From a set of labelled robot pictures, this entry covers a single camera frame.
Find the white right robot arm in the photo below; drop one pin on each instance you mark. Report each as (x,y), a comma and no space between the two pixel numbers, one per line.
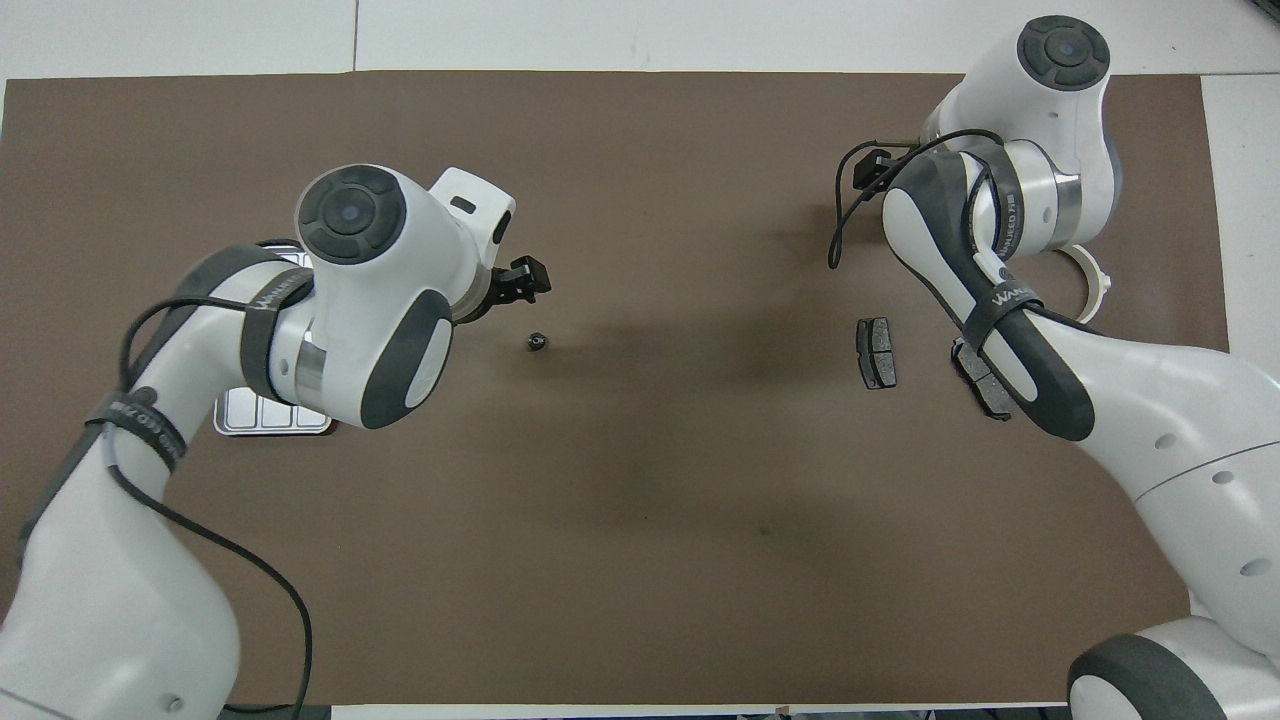
(1180,400)

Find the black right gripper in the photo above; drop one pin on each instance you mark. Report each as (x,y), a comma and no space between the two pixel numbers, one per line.
(872,170)

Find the tapered dark brake pad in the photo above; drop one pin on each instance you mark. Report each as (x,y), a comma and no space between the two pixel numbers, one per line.
(985,395)

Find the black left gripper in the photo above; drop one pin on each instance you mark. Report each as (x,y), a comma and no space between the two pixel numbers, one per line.
(525,280)

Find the silver metal tray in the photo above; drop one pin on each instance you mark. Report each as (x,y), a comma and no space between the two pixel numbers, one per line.
(270,418)

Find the small black bearing gear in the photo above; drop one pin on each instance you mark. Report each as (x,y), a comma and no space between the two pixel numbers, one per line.
(537,342)

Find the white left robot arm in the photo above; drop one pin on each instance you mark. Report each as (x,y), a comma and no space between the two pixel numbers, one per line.
(100,600)

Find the rectangular dark brake pad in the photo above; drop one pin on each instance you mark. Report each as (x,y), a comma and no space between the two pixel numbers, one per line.
(877,355)

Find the white curved plastic bracket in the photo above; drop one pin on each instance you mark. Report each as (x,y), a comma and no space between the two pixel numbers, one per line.
(1100,285)

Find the brown table mat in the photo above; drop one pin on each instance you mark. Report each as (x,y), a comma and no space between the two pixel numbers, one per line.
(650,550)

